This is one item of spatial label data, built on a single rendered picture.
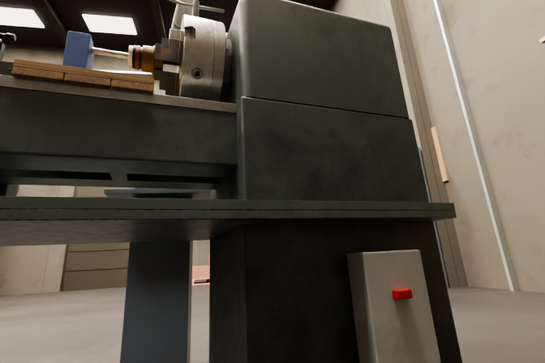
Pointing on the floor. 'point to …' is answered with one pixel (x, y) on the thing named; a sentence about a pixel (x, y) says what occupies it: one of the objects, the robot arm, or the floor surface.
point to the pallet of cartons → (201, 274)
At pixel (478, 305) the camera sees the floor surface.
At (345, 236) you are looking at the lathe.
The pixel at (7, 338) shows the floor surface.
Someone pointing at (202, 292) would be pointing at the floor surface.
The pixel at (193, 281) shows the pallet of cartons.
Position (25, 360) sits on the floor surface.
